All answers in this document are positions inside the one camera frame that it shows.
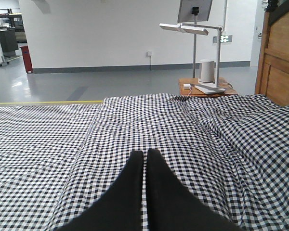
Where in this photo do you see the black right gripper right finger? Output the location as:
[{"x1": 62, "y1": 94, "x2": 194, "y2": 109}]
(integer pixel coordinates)
[{"x1": 145, "y1": 149, "x2": 240, "y2": 231}]

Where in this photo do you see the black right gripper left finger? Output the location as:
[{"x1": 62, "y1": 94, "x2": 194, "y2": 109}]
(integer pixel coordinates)
[{"x1": 58, "y1": 151, "x2": 144, "y2": 231}]

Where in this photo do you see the black white checkered duvet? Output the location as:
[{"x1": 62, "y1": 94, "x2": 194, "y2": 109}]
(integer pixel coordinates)
[{"x1": 48, "y1": 94, "x2": 289, "y2": 231}]

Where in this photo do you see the black white checkered bedsheet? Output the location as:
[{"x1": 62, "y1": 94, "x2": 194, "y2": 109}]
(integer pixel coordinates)
[{"x1": 0, "y1": 104, "x2": 99, "y2": 231}]

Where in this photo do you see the white charger adapter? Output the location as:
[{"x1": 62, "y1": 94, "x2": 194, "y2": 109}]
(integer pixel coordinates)
[{"x1": 183, "y1": 83, "x2": 192, "y2": 90}]

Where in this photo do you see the wooden nightstand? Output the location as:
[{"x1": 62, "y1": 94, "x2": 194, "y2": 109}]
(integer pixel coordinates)
[{"x1": 178, "y1": 77, "x2": 238, "y2": 98}]

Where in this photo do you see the white cylindrical speaker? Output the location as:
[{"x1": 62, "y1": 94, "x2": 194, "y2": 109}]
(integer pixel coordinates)
[{"x1": 199, "y1": 59, "x2": 214, "y2": 83}]

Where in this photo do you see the wooden headboard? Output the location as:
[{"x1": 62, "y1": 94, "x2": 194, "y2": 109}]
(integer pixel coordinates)
[{"x1": 255, "y1": 0, "x2": 289, "y2": 106}]

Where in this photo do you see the grey monitor on stand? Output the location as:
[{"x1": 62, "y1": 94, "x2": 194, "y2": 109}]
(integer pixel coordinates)
[{"x1": 177, "y1": 0, "x2": 213, "y2": 78}]

